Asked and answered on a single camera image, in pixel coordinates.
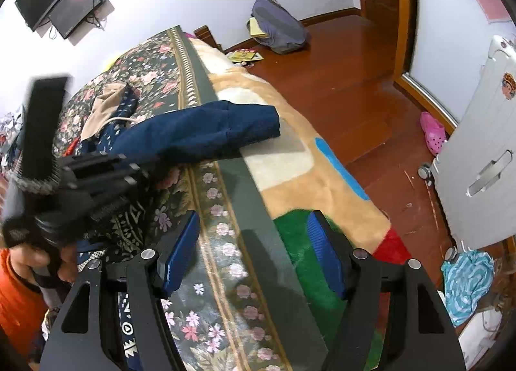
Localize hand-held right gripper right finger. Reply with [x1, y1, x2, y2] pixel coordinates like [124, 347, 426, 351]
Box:
[305, 210, 470, 371]

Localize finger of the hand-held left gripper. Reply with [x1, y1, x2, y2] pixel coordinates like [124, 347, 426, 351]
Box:
[66, 179, 150, 235]
[60, 152, 162, 182]

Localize pink clog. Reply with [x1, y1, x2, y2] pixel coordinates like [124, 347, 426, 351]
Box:
[419, 111, 449, 157]

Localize grey blue backpack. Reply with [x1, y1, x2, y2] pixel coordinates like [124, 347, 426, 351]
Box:
[251, 0, 310, 54]

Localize white suitcase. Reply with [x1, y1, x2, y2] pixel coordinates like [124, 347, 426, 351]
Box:
[417, 34, 516, 265]

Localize wooden door frame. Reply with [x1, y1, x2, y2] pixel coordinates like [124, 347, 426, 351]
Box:
[393, 0, 460, 125]

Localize wooden bed post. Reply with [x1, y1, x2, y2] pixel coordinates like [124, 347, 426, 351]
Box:
[193, 25, 224, 53]

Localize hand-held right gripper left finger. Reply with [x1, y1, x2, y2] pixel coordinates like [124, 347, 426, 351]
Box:
[38, 210, 201, 371]

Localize pile of clothes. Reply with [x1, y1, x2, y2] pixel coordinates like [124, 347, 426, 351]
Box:
[0, 111, 25, 172]

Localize person in orange shirt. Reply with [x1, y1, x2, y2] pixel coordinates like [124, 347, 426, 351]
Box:
[0, 248, 51, 356]

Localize colourful magazine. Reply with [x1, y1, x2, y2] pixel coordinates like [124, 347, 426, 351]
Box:
[226, 48, 264, 66]

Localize floral bedspread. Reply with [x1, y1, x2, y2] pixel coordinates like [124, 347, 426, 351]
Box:
[52, 25, 329, 371]

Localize white plastic bag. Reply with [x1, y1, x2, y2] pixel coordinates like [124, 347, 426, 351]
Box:
[457, 306, 504, 367]

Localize navy dotted cloth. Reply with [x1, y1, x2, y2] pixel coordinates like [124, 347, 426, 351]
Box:
[94, 83, 141, 154]

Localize teal striped cloth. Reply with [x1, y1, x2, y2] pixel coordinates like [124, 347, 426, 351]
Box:
[441, 251, 495, 328]

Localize navy patterned sweater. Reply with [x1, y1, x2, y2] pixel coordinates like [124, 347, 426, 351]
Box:
[74, 100, 282, 371]

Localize person's left forearm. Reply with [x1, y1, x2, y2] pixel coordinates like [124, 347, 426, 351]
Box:
[6, 246, 39, 287]

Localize small black screen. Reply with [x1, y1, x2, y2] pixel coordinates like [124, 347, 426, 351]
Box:
[48, 0, 107, 40]

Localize white cable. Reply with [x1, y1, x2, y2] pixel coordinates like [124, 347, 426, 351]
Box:
[105, 114, 137, 129]

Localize person's left hand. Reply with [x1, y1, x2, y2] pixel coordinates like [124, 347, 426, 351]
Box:
[56, 245, 81, 285]

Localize beige cloth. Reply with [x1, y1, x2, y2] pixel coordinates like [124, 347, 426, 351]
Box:
[81, 81, 130, 142]

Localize multicolour plush blanket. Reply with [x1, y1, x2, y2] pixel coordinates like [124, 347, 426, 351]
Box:
[189, 38, 412, 371]

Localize black screen cables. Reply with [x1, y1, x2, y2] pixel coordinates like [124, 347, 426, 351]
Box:
[47, 11, 109, 40]

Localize yellow paper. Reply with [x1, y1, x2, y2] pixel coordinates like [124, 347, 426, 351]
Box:
[247, 16, 269, 39]

